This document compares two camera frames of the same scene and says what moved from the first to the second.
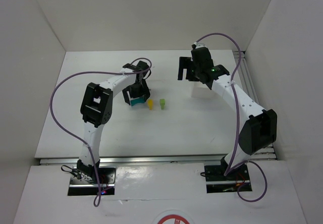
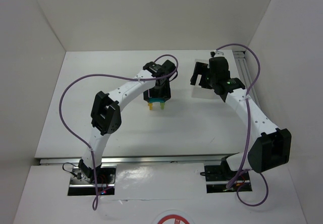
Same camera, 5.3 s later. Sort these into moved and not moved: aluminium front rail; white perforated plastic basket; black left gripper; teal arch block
Moved: black left gripper; teal arch block
Not moved: white perforated plastic basket; aluminium front rail
